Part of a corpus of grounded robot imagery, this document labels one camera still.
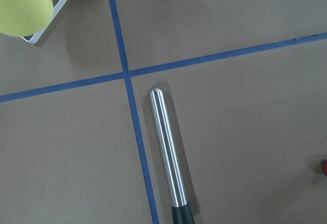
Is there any yellow plastic cup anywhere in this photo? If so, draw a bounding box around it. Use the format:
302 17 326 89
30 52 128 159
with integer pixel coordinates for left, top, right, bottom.
1 0 54 37

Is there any steel muddler black tip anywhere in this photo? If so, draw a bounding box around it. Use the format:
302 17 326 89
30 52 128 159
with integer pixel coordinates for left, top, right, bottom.
148 87 195 223

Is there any red strawberry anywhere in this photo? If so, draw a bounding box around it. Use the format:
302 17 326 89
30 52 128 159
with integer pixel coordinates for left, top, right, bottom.
321 159 327 176

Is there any white wire cup rack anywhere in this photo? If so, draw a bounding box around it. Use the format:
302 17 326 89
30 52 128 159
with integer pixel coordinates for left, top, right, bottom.
20 0 68 44

